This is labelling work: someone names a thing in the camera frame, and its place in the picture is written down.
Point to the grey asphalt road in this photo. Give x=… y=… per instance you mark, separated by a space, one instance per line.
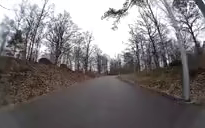
x=103 y=106

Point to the row of bare trees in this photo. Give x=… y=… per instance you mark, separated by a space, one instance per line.
x=56 y=40
x=156 y=40

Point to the leaf-covered verge with kerb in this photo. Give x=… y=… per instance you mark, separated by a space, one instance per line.
x=176 y=81

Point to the leaf-covered verge with slope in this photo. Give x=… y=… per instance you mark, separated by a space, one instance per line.
x=26 y=80

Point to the grey lamp pole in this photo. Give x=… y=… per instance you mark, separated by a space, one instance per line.
x=185 y=76

